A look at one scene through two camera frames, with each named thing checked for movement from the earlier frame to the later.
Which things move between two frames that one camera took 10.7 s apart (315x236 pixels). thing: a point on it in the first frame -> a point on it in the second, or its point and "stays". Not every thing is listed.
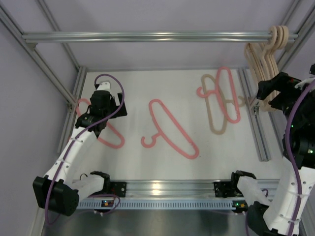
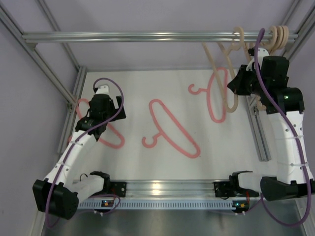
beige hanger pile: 224,101 -> 227,57
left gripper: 118,108 stays
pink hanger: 99,138 stays
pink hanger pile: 203,95 -> 191,90
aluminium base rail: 180,189 stays
